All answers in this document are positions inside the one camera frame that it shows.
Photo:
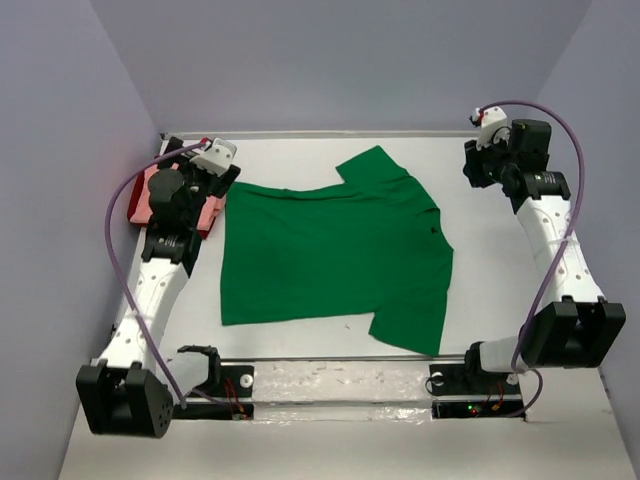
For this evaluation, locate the white foam front board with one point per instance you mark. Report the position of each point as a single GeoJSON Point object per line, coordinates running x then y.
{"type": "Point", "coordinates": [570, 433]}

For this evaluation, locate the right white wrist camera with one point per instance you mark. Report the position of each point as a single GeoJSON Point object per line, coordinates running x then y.
{"type": "Point", "coordinates": [493, 126]}

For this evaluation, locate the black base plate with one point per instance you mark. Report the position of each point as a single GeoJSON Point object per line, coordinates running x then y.
{"type": "Point", "coordinates": [229, 399]}
{"type": "Point", "coordinates": [458, 394]}

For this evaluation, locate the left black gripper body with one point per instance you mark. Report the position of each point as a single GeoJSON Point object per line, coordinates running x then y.
{"type": "Point", "coordinates": [201, 184]}

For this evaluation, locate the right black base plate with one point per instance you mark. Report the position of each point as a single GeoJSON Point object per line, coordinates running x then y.
{"type": "Point", "coordinates": [458, 394]}

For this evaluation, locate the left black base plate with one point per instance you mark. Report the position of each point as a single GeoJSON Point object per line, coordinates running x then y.
{"type": "Point", "coordinates": [229, 399]}

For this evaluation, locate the aluminium table frame rail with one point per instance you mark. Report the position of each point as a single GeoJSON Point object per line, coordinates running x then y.
{"type": "Point", "coordinates": [321, 134]}

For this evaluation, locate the green t shirt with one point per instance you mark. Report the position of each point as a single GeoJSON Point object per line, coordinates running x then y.
{"type": "Point", "coordinates": [370, 244]}

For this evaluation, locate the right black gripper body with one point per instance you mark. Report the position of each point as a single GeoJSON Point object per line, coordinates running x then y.
{"type": "Point", "coordinates": [487, 166]}

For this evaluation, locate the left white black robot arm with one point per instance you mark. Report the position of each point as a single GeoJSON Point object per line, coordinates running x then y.
{"type": "Point", "coordinates": [130, 389]}

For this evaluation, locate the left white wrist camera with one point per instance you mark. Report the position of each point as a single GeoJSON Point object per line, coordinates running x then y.
{"type": "Point", "coordinates": [213, 156]}

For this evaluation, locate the dark red folded t shirt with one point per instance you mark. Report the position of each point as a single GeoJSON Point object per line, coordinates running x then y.
{"type": "Point", "coordinates": [135, 200]}

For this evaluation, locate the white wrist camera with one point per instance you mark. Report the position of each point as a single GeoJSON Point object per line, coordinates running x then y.
{"type": "Point", "coordinates": [493, 126]}
{"type": "Point", "coordinates": [213, 156]}

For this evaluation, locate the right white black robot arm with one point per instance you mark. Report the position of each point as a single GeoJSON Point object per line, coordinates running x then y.
{"type": "Point", "coordinates": [571, 324]}

